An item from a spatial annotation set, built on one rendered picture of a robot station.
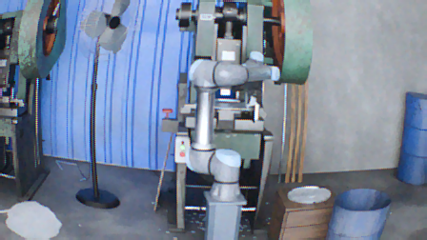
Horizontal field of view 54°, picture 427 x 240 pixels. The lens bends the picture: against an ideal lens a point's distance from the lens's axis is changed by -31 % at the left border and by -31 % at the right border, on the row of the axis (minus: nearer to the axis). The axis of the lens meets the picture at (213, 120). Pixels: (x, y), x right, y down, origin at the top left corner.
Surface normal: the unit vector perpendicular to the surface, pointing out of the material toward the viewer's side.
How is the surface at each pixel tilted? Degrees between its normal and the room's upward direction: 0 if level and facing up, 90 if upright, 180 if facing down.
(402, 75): 90
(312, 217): 90
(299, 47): 110
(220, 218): 90
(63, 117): 90
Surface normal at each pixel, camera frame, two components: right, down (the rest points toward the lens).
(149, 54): 0.07, 0.20
